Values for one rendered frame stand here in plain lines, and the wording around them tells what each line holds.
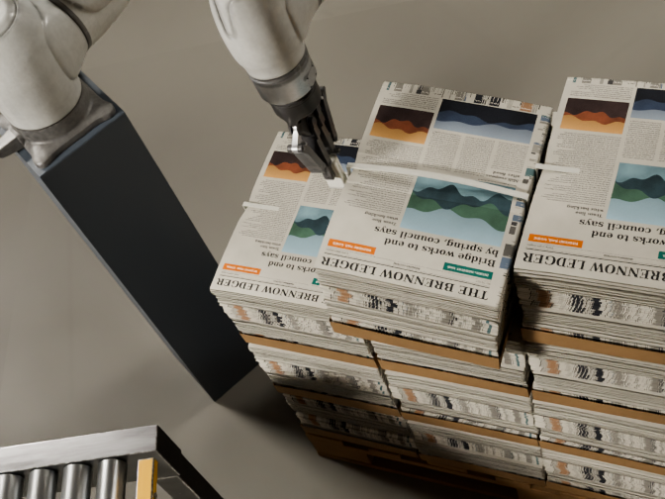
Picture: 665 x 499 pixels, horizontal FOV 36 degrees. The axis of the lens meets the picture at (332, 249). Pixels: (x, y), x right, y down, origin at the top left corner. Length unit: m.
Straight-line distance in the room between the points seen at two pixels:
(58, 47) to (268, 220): 0.49
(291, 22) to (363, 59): 1.93
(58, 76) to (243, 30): 0.62
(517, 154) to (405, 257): 0.25
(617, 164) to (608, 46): 1.63
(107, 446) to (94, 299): 1.25
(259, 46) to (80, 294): 1.82
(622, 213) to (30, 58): 1.02
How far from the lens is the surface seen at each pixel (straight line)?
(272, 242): 1.90
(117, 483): 1.83
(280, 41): 1.38
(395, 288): 1.52
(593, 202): 1.56
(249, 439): 2.67
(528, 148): 1.63
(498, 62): 3.20
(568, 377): 1.80
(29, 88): 1.89
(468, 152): 1.63
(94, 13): 1.95
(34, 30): 1.87
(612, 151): 1.62
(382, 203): 1.58
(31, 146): 2.00
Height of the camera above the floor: 2.34
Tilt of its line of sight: 54 degrees down
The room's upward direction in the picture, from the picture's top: 23 degrees counter-clockwise
